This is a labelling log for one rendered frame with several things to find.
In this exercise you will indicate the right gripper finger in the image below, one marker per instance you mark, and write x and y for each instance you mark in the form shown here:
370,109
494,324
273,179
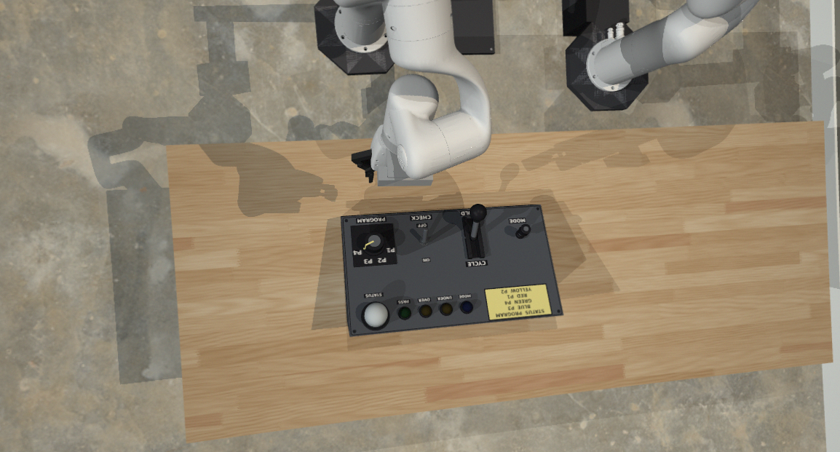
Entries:
363,161

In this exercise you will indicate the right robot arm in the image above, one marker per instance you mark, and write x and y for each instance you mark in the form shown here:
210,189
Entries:
420,38

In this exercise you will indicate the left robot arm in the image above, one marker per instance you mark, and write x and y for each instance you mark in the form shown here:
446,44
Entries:
677,38

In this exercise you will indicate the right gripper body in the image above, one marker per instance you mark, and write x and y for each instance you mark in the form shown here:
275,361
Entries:
379,150

